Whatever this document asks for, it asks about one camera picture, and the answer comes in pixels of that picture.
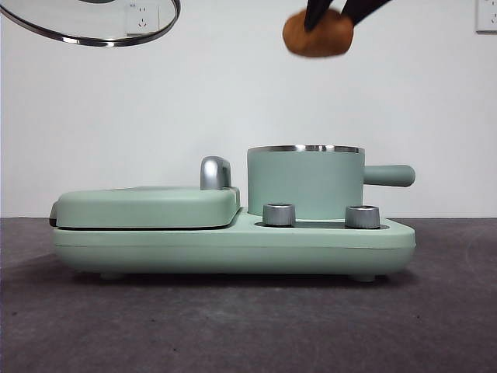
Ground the brown potato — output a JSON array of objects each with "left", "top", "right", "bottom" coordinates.
[{"left": 282, "top": 8, "right": 355, "bottom": 60}]

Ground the glass lid with green knob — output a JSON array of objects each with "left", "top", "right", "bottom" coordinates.
[{"left": 0, "top": 0, "right": 182, "bottom": 49}]

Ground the silver control knob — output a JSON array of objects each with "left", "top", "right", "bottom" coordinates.
[
  {"left": 344, "top": 204, "right": 381, "bottom": 229},
  {"left": 262, "top": 202, "right": 297, "bottom": 227}
]

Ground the mint green breakfast machine base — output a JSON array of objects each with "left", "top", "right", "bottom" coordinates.
[{"left": 53, "top": 207, "right": 416, "bottom": 283}]

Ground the mint green griddle cover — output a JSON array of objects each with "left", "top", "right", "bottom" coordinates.
[{"left": 49, "top": 185, "right": 242, "bottom": 230}]

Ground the white wall socket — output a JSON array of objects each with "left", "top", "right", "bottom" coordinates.
[
  {"left": 126, "top": 0, "right": 161, "bottom": 36},
  {"left": 476, "top": 0, "right": 497, "bottom": 34}
]

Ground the mint green pot with handle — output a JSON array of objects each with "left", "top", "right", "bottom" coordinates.
[{"left": 246, "top": 144, "right": 416, "bottom": 218}]

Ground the chrome griddle cover handle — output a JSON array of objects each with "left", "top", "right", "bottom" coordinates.
[{"left": 200, "top": 155, "right": 234, "bottom": 191}]

